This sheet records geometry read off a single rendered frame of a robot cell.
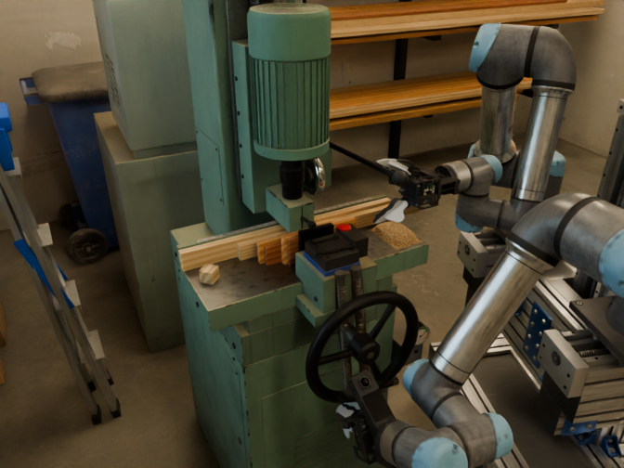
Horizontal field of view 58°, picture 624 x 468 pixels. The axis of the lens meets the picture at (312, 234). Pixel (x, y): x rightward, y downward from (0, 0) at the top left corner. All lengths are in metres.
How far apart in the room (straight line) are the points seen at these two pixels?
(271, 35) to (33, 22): 2.38
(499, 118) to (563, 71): 0.23
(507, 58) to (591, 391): 0.79
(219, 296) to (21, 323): 1.78
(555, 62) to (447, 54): 3.05
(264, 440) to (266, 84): 0.91
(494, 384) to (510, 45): 1.19
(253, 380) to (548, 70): 1.00
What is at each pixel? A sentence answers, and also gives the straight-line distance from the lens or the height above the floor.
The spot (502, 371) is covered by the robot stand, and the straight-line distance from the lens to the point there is 2.19.
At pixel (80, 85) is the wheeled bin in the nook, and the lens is 2.91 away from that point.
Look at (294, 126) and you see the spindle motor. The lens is 1.23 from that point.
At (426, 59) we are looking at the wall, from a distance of 4.35.
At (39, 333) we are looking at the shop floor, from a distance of 2.85.
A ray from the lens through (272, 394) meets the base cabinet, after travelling 1.48.
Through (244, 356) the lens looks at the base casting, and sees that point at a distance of 1.35.
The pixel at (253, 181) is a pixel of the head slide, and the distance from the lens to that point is 1.43.
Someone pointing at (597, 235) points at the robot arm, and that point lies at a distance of 0.95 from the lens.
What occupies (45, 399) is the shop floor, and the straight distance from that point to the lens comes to 2.50.
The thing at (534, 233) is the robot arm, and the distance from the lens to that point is 1.02.
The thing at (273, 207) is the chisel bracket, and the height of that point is 1.00.
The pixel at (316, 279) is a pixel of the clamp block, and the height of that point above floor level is 0.94.
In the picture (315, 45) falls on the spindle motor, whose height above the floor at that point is 1.41.
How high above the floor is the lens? 1.64
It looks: 29 degrees down
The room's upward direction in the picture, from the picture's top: straight up
